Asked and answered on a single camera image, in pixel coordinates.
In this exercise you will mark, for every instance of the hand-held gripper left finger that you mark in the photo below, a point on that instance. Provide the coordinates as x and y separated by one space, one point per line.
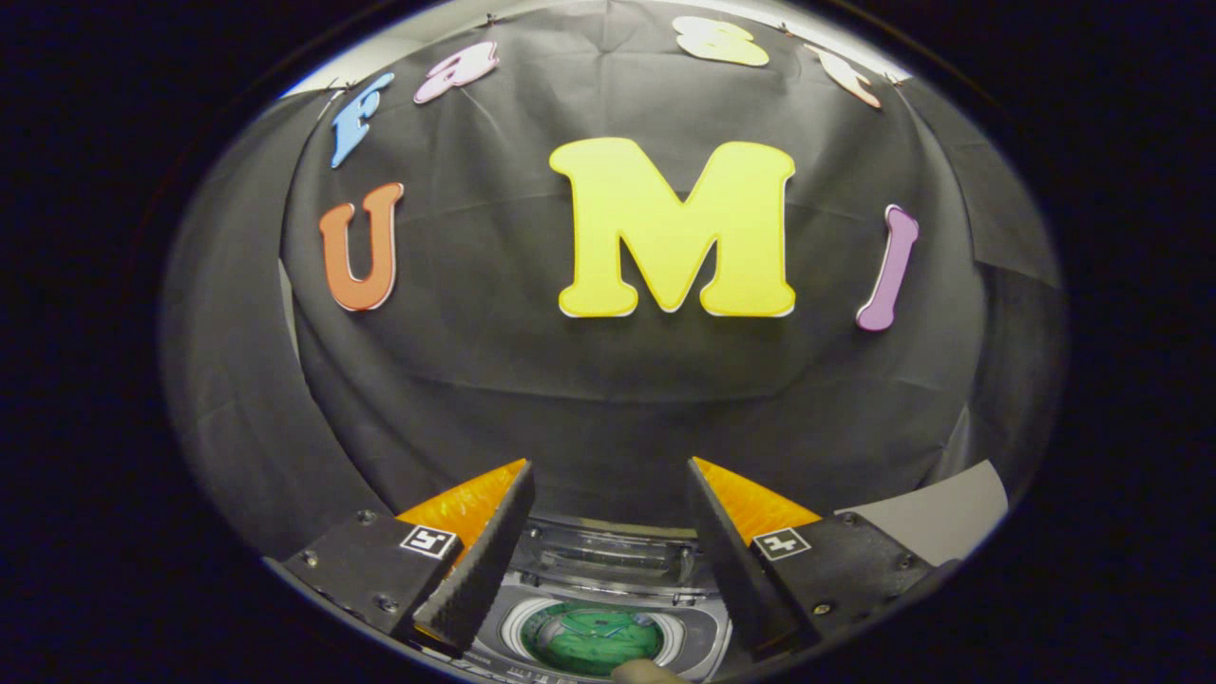
480 570

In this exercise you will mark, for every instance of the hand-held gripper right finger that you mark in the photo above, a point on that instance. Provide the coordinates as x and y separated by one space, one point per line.
731 570

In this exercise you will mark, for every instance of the grey washing machine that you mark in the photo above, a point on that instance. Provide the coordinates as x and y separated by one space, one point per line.
698 636

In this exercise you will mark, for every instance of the green polo shirt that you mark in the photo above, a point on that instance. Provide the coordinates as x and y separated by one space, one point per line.
589 641

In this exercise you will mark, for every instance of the black backdrop cloth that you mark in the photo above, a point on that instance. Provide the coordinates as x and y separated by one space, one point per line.
570 399

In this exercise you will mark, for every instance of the white cabinet with grey top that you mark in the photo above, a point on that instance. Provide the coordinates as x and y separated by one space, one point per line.
950 518

